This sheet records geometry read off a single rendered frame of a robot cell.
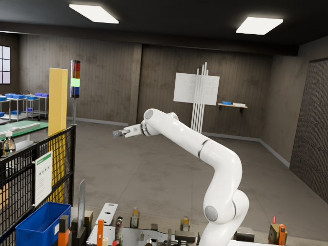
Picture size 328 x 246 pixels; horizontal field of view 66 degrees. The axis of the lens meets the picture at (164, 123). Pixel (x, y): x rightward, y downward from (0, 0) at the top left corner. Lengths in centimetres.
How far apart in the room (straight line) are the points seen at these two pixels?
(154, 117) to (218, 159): 32
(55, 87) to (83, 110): 888
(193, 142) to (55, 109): 130
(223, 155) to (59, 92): 142
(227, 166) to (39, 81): 1105
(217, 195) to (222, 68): 918
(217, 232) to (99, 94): 980
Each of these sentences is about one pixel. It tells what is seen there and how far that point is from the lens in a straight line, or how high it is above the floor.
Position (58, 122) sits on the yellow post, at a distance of 207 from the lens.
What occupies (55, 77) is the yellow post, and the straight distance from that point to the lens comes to 204.
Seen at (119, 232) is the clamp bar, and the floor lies 114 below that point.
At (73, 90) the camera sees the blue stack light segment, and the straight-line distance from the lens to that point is 218.
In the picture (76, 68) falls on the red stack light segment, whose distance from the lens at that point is 217.
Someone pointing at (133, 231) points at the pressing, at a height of 100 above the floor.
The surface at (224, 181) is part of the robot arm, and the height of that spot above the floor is 166.
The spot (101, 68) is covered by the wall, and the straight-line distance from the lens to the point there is 1056.
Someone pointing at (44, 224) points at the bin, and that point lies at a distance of 186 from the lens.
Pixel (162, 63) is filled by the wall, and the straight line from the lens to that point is 1000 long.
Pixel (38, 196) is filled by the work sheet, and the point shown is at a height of 120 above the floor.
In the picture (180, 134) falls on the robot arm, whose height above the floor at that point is 178.
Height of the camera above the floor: 199
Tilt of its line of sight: 10 degrees down
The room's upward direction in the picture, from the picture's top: 6 degrees clockwise
